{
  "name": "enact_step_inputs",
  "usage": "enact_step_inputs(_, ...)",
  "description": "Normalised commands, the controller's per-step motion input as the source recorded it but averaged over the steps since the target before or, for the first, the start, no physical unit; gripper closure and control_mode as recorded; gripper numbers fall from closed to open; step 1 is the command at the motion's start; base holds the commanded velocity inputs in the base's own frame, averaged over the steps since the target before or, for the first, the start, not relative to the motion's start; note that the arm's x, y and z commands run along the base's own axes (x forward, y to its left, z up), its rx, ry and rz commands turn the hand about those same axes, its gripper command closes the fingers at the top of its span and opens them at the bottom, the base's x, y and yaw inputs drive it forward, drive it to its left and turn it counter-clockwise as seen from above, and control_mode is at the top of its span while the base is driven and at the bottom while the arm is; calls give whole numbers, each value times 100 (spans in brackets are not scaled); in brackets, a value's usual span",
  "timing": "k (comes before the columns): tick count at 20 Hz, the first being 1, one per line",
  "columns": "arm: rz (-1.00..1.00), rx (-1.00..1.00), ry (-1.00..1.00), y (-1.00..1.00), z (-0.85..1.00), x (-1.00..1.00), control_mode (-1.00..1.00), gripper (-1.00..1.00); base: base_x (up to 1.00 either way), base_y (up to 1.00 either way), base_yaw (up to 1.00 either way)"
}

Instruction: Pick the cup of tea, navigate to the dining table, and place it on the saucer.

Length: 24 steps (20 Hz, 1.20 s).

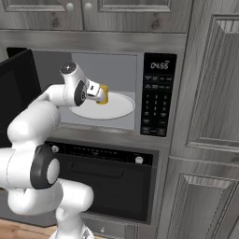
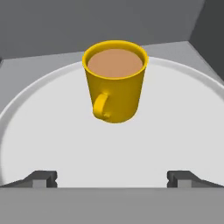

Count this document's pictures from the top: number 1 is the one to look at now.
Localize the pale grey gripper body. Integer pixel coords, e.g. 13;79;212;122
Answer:
94;83;107;105

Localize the white round microwave turntable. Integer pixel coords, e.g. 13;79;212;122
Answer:
68;91;136;121

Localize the stainless steel microwave oven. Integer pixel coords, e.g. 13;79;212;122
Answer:
0;30;189;145

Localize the black microwave door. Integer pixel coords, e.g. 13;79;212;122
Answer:
0;48;43;149

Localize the grey wooden cupboard door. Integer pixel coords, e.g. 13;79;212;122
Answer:
81;0;193;34
0;0;85;32

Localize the black built-in oven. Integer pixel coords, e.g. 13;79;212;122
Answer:
43;139;161;226

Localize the tall grey wooden cabinet door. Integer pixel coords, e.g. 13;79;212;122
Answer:
166;156;239;239
185;13;239;154

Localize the grey drawer front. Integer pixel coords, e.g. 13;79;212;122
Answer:
81;216;138;239

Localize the black oven door handle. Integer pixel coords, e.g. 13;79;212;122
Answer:
68;161;125;180

